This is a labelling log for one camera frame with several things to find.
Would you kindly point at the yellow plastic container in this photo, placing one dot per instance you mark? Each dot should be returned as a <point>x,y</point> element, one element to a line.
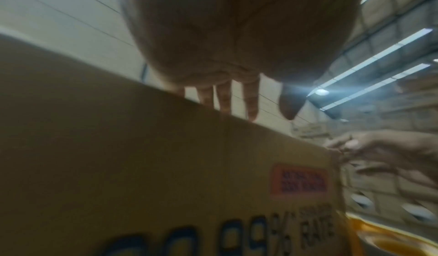
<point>393,238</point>

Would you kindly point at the person's right hand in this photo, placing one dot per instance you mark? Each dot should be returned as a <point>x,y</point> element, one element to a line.
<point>393,152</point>

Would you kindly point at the large printed cardboard box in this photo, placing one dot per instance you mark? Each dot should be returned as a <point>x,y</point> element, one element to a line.
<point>137,168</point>

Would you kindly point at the person's left hand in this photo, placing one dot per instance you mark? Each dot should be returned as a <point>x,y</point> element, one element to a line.
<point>239,27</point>

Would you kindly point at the long ceiling light strip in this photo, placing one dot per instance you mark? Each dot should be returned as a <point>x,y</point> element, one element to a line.
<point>390,41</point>
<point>356,95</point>
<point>373,80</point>

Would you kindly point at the round bright ceiling lamp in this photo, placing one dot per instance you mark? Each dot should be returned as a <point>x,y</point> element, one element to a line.
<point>321,91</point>

